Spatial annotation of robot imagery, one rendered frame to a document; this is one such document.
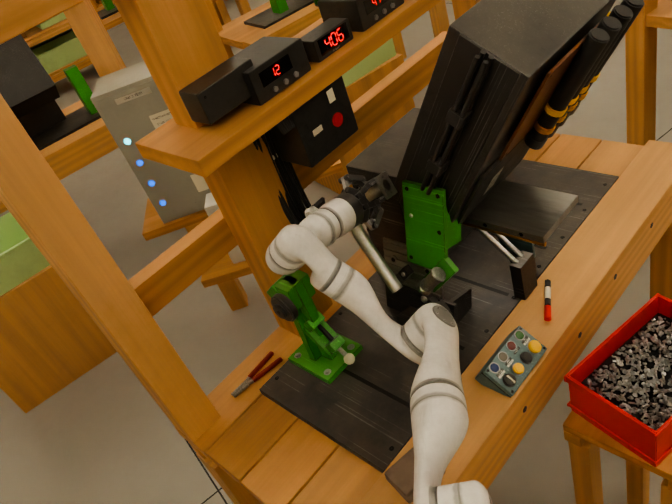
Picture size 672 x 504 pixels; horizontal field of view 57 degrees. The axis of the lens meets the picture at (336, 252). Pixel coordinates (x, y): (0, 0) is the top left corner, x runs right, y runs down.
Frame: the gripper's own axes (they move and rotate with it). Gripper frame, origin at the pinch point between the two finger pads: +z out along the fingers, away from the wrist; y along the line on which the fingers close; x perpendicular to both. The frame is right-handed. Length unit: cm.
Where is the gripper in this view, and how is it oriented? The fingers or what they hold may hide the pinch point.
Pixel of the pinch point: (376, 190)
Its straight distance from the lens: 138.8
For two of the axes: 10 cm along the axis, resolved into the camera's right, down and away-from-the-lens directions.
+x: -6.5, 3.0, 7.0
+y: -5.1, -8.5, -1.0
